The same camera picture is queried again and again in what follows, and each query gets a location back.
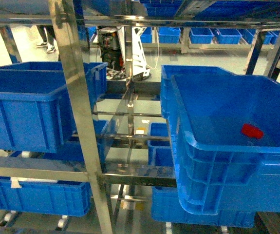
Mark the red block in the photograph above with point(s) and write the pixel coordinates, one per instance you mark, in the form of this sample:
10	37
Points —
252	131

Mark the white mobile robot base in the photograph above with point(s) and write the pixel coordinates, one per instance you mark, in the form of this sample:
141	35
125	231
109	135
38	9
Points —
112	44

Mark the large blue crate right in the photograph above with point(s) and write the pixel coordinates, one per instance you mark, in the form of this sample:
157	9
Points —
217	167

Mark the lower left blue rack crate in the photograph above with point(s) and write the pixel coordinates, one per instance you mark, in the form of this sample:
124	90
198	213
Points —
61	198

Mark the blue crate left on rack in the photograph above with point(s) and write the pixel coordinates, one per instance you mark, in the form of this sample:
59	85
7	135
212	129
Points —
41	107

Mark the person legs with sneakers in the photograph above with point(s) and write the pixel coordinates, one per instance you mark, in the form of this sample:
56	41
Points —
48	36

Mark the steel flow rack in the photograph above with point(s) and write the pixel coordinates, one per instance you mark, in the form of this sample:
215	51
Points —
129	13

